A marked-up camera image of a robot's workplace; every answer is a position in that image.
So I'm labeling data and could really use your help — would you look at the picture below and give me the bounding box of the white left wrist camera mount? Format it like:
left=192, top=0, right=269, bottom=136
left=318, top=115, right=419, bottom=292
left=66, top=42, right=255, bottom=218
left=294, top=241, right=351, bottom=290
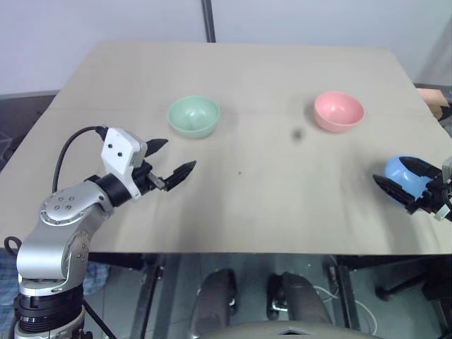
left=100, top=127, right=148, bottom=201

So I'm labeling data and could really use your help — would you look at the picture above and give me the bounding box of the black metal table frame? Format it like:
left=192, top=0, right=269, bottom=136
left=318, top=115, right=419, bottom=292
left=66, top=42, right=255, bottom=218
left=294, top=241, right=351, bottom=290
left=88, top=251, right=452, bottom=339

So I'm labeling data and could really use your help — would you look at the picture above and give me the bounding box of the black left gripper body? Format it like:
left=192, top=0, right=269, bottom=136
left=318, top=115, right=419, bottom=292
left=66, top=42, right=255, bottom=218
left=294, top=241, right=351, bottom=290
left=132, top=160, right=167, bottom=195

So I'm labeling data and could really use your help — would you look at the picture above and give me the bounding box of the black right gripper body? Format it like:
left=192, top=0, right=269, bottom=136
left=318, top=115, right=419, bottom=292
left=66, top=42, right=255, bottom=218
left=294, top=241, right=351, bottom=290
left=405, top=172, right=452, bottom=216

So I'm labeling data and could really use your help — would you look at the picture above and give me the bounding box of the green bowl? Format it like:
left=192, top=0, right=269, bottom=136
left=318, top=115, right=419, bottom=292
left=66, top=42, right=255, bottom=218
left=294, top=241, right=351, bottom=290
left=167, top=95, right=221, bottom=140

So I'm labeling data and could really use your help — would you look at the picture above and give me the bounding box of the grey vertical post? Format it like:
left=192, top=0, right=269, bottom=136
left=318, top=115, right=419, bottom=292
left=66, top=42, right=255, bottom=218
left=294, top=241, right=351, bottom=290
left=201, top=0, right=218, bottom=43

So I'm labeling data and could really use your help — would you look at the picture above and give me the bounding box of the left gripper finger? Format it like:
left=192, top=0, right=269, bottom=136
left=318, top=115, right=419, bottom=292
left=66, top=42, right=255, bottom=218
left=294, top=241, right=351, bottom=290
left=163, top=160, right=197, bottom=193
left=145, top=138, right=169, bottom=157

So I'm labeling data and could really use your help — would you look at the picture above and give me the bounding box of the blue bowl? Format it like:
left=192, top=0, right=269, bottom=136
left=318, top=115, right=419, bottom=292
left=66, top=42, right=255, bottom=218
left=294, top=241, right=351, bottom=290
left=383, top=154, right=437, bottom=205

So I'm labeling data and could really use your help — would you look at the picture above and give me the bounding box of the red bowl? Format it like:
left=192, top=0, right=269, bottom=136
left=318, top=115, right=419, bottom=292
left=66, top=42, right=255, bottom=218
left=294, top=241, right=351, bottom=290
left=314, top=91, right=365, bottom=134

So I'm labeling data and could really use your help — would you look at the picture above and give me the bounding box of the white floor cable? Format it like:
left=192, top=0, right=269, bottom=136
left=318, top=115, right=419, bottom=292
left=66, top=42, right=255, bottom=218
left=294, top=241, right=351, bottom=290
left=313, top=285, right=377, bottom=337

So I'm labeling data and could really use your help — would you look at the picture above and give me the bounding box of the black cable loop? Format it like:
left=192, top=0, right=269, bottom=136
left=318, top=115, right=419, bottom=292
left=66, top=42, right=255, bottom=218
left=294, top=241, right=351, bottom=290
left=4, top=237, right=23, bottom=255

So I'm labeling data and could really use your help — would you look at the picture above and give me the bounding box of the dark rounded shape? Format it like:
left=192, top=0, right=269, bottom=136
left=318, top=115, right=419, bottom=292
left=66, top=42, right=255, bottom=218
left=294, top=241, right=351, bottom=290
left=267, top=271, right=333, bottom=326
left=191, top=268, right=238, bottom=339

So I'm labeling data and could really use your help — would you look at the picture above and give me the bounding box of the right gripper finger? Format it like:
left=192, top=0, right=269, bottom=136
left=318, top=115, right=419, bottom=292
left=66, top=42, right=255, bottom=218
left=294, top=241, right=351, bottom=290
left=372, top=174, right=417, bottom=210
left=398, top=157, right=443, bottom=181

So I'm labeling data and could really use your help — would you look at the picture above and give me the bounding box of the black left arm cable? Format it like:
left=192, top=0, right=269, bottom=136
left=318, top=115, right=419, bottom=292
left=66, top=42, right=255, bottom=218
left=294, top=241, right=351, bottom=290
left=52, top=125, right=107, bottom=194

